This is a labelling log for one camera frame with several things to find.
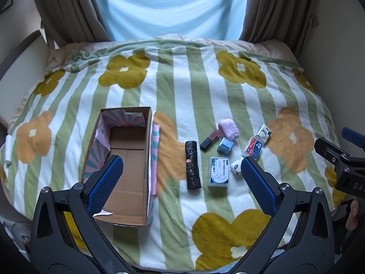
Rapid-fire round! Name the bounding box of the green striped floral blanket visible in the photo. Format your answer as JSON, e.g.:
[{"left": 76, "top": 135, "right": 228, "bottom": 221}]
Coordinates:
[{"left": 1, "top": 38, "right": 345, "bottom": 271}]

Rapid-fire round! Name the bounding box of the white blue floss pick case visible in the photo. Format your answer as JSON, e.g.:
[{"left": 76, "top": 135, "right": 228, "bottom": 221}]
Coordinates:
[{"left": 208, "top": 157, "right": 230, "bottom": 187}]

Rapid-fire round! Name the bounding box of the white black patterned sock roll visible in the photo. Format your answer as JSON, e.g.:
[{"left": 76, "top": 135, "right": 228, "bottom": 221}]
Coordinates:
[{"left": 230, "top": 158, "right": 243, "bottom": 176}]

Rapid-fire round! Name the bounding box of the open cardboard box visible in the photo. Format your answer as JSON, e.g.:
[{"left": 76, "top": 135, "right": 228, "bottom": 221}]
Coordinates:
[{"left": 82, "top": 107, "right": 160, "bottom": 226}]

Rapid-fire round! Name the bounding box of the pink fluffy sock roll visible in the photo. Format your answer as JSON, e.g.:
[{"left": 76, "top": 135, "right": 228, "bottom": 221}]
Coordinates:
[{"left": 217, "top": 118, "right": 240, "bottom": 141}]

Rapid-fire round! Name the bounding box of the person's right hand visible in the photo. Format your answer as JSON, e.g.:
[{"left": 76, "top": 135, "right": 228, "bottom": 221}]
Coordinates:
[{"left": 346, "top": 199, "right": 360, "bottom": 231}]

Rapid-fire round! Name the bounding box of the red lipstick black cap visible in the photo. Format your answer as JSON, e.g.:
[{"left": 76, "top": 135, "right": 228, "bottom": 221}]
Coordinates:
[{"left": 200, "top": 129, "right": 220, "bottom": 151}]

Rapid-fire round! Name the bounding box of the brown curtain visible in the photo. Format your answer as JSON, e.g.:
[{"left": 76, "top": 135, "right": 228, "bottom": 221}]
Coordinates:
[
  {"left": 34, "top": 0, "right": 111, "bottom": 47},
  {"left": 240, "top": 0, "right": 318, "bottom": 56}
]

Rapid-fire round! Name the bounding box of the right brown curtain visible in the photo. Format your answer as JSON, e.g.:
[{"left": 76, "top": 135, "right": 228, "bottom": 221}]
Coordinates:
[{"left": 240, "top": 0, "right": 318, "bottom": 56}]

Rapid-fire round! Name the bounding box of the left brown curtain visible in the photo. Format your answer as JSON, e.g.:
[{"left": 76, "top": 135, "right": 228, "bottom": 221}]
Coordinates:
[{"left": 34, "top": 0, "right": 111, "bottom": 47}]

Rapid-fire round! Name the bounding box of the white floral tissue pack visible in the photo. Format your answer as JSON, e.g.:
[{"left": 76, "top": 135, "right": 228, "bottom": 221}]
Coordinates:
[{"left": 255, "top": 124, "right": 272, "bottom": 144}]

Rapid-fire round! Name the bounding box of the black bag bundle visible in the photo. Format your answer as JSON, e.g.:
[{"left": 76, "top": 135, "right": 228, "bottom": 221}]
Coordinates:
[{"left": 185, "top": 140, "right": 201, "bottom": 190}]

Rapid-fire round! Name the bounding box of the white bed frame panel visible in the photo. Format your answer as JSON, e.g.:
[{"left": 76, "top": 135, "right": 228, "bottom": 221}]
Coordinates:
[{"left": 0, "top": 30, "right": 51, "bottom": 127}]

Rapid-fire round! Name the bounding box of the red blue floss pick case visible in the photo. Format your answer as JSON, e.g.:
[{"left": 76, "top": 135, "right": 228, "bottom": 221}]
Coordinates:
[{"left": 241, "top": 137, "right": 263, "bottom": 160}]

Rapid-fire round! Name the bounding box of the blue Proya box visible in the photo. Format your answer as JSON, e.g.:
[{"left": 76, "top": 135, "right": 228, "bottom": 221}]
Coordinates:
[{"left": 217, "top": 137, "right": 234, "bottom": 156}]

